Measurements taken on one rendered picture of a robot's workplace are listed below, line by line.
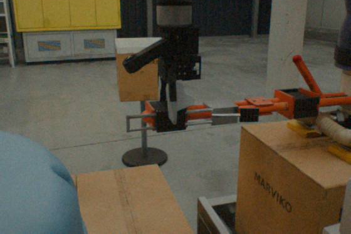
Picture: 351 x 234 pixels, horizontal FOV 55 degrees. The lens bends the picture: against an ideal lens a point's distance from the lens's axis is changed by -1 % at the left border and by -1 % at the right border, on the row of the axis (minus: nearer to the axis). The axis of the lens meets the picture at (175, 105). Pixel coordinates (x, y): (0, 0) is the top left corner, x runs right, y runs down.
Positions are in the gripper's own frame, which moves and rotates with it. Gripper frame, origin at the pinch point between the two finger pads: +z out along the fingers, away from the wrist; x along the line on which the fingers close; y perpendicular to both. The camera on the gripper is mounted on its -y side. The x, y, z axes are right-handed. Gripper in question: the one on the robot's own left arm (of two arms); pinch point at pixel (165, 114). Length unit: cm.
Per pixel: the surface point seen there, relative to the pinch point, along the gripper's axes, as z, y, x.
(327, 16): 37, 828, 956
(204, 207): 48, 21, 28
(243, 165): 26.0, 29.8, 16.4
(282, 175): 18.4, 29.9, -4.6
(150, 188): 54, 7, 57
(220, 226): 47, 23, 16
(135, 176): 54, 3, 70
